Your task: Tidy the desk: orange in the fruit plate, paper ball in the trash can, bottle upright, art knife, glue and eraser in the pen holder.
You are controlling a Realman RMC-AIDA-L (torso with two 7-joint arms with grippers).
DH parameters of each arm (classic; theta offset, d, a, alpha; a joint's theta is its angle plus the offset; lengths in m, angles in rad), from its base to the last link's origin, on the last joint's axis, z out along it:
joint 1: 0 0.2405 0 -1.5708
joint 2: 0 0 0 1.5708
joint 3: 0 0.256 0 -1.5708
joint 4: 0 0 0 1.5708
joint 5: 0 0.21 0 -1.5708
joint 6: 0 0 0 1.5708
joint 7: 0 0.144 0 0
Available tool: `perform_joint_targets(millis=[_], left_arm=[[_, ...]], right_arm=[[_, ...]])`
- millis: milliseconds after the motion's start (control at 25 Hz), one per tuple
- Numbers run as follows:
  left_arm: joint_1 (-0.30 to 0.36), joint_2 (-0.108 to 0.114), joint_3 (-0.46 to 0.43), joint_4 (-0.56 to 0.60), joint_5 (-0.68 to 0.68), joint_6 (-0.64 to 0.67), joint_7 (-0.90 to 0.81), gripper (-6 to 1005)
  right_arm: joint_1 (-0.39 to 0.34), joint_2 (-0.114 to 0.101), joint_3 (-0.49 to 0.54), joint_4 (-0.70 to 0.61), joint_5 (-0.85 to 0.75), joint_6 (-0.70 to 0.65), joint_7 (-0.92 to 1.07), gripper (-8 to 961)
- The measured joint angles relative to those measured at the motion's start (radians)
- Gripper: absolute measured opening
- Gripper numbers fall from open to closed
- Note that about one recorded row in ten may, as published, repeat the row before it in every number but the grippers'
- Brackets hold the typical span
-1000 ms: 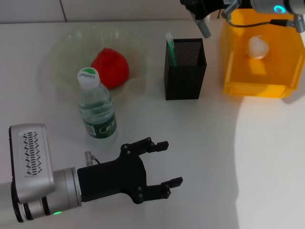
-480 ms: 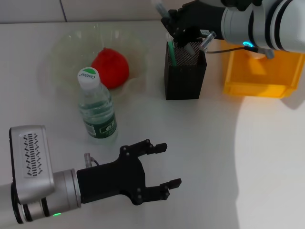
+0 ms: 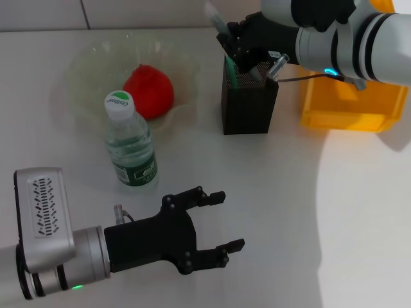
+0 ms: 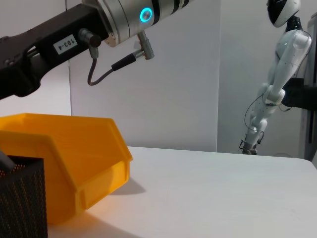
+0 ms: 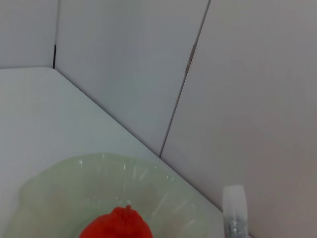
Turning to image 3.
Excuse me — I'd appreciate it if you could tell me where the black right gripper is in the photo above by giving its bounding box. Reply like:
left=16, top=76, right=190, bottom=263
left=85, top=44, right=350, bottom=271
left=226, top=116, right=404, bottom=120
left=216, top=11, right=302, bottom=73

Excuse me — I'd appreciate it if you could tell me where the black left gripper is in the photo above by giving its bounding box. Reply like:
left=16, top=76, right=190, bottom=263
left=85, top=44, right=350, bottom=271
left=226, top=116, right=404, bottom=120
left=104, top=185, right=247, bottom=276

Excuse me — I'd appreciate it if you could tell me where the grey marker pen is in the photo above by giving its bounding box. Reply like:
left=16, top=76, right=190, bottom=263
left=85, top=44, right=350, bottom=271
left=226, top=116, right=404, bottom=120
left=204, top=1, right=263, bottom=81

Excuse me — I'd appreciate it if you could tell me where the green pen with white cap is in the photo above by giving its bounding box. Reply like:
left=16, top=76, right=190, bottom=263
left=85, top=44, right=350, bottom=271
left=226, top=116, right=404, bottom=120
left=225, top=53, right=240, bottom=91

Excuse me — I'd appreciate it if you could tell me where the red-orange orange fruit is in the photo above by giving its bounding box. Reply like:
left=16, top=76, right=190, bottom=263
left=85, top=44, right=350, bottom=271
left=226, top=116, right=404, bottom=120
left=122, top=63, right=175, bottom=121

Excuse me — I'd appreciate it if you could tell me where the clear bottle with green label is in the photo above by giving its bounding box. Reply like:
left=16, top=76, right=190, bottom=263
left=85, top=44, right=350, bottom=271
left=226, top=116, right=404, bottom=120
left=103, top=90, right=160, bottom=194

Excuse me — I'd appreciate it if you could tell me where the black mesh pen holder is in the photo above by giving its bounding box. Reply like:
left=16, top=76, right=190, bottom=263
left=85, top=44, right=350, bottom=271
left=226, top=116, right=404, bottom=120
left=220, top=53, right=279, bottom=136

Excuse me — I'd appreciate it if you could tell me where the clear green glass fruit plate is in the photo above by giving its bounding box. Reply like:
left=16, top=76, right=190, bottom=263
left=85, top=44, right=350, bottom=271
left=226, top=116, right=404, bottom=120
left=51, top=31, right=202, bottom=146

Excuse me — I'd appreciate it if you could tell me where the yellow plastic bin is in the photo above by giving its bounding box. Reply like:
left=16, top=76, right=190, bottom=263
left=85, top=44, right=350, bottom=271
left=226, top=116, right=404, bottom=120
left=297, top=0, right=411, bottom=133

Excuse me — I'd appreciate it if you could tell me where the right gripper connector cable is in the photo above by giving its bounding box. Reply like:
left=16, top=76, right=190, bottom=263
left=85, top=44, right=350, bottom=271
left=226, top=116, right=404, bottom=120
left=266, top=53, right=367, bottom=91

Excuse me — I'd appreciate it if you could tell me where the gripper connector cable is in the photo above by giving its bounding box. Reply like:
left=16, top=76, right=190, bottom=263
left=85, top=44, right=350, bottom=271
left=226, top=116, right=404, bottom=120
left=112, top=203, right=136, bottom=225
left=266, top=53, right=367, bottom=91

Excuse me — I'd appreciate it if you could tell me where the left gripper connector cable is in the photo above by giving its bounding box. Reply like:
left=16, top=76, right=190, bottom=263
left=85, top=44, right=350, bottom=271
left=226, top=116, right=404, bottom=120
left=112, top=203, right=136, bottom=225

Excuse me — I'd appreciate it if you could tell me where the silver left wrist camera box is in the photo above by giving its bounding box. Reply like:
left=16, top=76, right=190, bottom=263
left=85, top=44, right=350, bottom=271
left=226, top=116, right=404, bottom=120
left=12, top=166, right=78, bottom=274

